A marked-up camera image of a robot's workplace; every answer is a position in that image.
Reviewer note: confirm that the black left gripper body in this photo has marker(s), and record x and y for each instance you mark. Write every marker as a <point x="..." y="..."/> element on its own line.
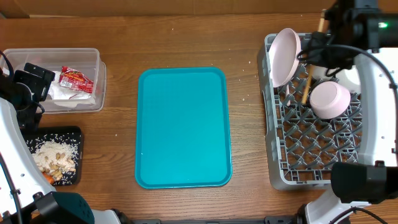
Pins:
<point x="35" y="87"/>

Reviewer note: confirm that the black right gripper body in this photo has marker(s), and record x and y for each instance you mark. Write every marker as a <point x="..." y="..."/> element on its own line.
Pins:
<point x="341" y="58"/>

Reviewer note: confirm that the white napkin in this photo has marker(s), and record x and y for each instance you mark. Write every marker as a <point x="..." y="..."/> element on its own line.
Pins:
<point x="66" y="97"/>

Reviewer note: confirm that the wooden chopstick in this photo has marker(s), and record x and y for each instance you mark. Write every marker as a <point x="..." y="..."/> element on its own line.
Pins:
<point x="311" y="67"/>

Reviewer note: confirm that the white bowl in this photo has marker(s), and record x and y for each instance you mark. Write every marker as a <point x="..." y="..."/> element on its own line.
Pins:
<point x="350" y="80"/>

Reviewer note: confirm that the pink plate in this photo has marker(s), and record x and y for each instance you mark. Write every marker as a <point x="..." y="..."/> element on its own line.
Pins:
<point x="283" y="56"/>

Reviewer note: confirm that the red snack wrapper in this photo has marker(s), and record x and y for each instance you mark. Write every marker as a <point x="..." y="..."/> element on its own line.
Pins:
<point x="75" y="80"/>

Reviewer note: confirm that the pink bowl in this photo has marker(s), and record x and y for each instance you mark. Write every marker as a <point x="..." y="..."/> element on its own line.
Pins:
<point x="329" y="99"/>

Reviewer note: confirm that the orange carrot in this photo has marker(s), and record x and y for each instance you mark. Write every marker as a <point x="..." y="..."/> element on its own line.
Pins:
<point x="49" y="178"/>

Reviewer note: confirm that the white plastic fork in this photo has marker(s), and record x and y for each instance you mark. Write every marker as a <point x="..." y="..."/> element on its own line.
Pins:
<point x="287" y="94"/>

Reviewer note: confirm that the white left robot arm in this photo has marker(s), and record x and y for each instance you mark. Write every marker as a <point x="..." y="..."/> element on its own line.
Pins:
<point x="26" y="196"/>

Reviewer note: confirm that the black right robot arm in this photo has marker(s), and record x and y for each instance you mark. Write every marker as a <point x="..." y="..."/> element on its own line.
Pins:
<point x="366" y="38"/>

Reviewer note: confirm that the clear plastic bin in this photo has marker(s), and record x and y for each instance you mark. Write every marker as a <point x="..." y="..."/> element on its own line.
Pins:
<point x="85" y="60"/>

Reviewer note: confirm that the black tray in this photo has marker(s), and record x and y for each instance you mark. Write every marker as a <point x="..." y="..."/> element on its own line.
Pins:
<point x="67" y="134"/>

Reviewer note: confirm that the rice and peanuts pile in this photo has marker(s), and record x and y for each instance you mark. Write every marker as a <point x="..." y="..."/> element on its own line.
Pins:
<point x="57" y="159"/>

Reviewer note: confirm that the grey dish rack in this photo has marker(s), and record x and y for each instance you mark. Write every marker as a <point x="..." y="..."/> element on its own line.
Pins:
<point x="302" y="148"/>

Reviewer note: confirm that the teal plastic tray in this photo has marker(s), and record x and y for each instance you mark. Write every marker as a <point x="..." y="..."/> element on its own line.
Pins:
<point x="182" y="130"/>

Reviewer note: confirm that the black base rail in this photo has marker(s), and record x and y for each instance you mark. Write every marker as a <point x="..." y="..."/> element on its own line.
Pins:
<point x="267" y="220"/>

